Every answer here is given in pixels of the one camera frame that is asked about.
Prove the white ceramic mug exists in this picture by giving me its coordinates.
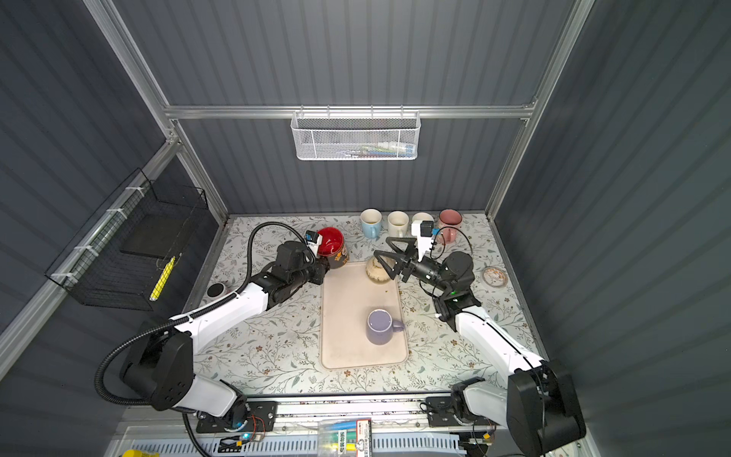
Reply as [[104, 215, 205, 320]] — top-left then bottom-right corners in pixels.
[[386, 211, 410, 238]]

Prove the light green mug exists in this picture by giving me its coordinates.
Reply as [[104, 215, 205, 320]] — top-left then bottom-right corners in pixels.
[[411, 211, 434, 223]]

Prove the black floral mug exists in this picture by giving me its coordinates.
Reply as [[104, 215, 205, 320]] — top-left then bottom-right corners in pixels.
[[318, 227, 350, 270]]

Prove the pink ceramic mug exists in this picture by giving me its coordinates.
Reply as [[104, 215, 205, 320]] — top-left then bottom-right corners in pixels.
[[436, 209, 463, 245]]

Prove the light blue mug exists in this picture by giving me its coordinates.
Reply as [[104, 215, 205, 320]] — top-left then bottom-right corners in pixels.
[[360, 209, 383, 240]]

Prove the purple ceramic mug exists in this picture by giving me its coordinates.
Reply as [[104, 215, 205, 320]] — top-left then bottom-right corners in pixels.
[[365, 308, 405, 346]]

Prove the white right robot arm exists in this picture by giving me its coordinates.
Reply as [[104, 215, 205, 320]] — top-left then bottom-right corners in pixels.
[[374, 237, 586, 456]]

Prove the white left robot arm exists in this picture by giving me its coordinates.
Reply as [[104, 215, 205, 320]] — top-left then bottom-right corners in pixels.
[[93, 228, 329, 430]]

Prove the beige plastic tray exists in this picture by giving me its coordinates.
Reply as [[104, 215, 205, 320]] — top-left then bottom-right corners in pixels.
[[320, 262, 409, 371]]

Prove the clear tape roll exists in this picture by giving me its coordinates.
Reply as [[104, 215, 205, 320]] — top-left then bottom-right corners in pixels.
[[482, 266, 509, 289]]

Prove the small black round disc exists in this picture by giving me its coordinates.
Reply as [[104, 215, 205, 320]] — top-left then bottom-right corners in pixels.
[[206, 283, 228, 300]]

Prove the yellow marker pen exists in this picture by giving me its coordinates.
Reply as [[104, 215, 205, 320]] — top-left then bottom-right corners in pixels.
[[148, 256, 177, 302]]

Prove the clear box of markers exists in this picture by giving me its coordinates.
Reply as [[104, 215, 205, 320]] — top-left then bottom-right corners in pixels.
[[317, 418, 373, 457]]

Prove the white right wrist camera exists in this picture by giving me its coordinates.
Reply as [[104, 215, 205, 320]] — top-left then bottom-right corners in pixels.
[[411, 219, 435, 261]]

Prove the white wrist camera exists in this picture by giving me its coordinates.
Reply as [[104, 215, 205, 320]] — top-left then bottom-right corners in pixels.
[[411, 219, 435, 261], [305, 230, 323, 258]]

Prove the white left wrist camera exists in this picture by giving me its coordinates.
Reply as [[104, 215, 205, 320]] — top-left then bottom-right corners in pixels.
[[305, 230, 323, 258]]

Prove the white wire basket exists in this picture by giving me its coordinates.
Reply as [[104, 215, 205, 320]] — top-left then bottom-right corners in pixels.
[[290, 108, 422, 161]]

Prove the black wire basket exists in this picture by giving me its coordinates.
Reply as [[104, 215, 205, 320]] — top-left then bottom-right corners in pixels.
[[46, 169, 209, 312]]

